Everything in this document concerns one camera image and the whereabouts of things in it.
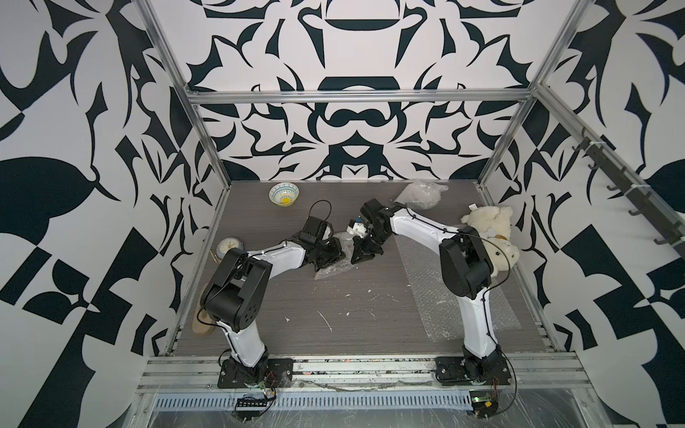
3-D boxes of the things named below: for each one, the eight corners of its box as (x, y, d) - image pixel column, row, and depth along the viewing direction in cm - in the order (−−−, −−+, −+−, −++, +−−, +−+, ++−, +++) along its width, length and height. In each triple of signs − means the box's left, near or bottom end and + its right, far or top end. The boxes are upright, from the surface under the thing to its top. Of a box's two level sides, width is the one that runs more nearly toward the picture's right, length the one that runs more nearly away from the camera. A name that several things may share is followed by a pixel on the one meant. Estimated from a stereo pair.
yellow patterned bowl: (267, 197, 116) (265, 190, 112) (285, 183, 121) (284, 177, 117) (285, 210, 111) (283, 203, 108) (303, 195, 116) (302, 189, 113)
